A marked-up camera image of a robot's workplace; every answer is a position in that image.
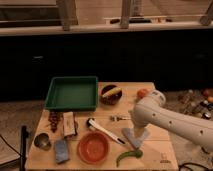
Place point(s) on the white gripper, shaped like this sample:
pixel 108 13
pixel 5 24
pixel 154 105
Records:
pixel 139 128

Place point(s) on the silver metal fork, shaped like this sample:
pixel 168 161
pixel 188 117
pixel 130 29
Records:
pixel 118 118

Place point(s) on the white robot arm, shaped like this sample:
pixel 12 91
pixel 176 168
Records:
pixel 150 110

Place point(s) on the green plastic tray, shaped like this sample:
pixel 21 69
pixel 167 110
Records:
pixel 78 93

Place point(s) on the grey triangular cloth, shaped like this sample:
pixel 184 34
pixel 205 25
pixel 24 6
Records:
pixel 135 142

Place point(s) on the orange tomato toy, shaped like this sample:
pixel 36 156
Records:
pixel 142 93

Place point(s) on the green chili pepper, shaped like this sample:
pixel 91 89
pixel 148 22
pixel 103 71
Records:
pixel 133 153

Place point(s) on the dark brown bowl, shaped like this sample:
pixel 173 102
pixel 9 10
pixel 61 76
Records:
pixel 113 99

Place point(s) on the yellow corn cob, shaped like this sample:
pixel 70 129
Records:
pixel 111 92

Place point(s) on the orange plastic bowl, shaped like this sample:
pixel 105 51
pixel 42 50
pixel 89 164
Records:
pixel 93 148

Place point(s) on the white rectangular box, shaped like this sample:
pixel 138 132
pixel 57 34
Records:
pixel 69 128

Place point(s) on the blue sponge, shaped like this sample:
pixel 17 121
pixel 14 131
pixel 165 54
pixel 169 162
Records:
pixel 61 151

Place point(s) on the dark red grape bunch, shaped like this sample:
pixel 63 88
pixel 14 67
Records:
pixel 54 118

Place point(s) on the silver metal cup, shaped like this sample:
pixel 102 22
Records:
pixel 42 141

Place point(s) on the black pole stand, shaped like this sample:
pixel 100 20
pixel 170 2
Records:
pixel 24 136

